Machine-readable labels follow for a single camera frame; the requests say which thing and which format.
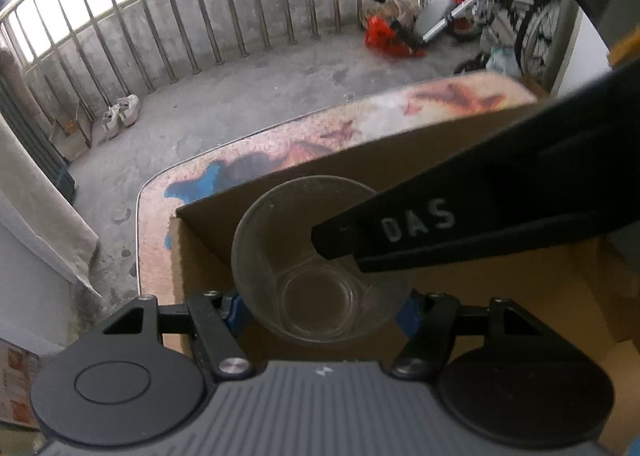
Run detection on pale plastic bag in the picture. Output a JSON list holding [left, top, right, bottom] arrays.
[[486, 45, 522, 78]]

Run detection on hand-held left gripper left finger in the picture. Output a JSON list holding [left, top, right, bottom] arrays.
[[102, 287, 254, 382]]

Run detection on small printed cardboard box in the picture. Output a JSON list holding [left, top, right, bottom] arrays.
[[0, 336, 42, 432]]

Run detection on metal balcony railing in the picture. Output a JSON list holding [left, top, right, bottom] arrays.
[[0, 0, 441, 149]]

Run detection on black wheelchair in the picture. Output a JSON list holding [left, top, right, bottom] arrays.
[[477, 0, 568, 80]]

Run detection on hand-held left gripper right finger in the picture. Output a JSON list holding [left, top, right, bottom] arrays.
[[390, 287, 544, 380]]

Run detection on red plastic bag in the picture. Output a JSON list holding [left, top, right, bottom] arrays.
[[364, 16, 427, 58]]

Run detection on large brown cardboard box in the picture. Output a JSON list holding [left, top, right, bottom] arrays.
[[169, 105, 640, 456]]

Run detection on clear glass cup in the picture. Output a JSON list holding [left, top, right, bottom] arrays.
[[231, 176, 414, 348]]

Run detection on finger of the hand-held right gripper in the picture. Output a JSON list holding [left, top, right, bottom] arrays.
[[310, 219, 362, 263]]

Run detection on beige hanging cloth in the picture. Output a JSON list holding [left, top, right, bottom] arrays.
[[0, 114, 102, 298]]

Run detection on grey padded seat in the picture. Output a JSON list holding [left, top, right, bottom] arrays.
[[416, 0, 457, 43]]

